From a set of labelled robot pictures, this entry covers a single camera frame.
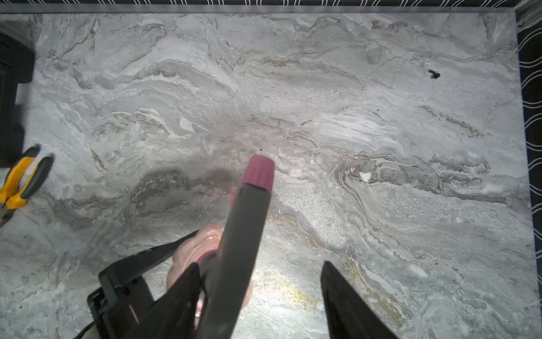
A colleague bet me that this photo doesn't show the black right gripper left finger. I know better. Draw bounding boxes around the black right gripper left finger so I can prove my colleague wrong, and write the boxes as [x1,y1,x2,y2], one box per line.
[126,263,201,338]

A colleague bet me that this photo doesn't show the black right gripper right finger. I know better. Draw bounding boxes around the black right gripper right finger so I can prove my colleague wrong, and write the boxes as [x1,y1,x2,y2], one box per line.
[320,261,397,339]

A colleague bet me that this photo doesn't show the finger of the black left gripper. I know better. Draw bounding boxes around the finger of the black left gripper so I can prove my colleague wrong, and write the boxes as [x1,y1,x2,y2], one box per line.
[86,231,196,338]

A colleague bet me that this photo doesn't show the yellow black handled pliers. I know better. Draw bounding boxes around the yellow black handled pliers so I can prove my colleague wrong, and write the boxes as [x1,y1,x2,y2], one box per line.
[1,145,54,227]

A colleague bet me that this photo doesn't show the black plastic tool case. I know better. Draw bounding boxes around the black plastic tool case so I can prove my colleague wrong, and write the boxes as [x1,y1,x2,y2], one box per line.
[1,33,35,168]

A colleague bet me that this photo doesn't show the pink grey spray nozzle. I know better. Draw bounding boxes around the pink grey spray nozzle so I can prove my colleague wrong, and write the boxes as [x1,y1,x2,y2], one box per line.
[196,155,275,338]

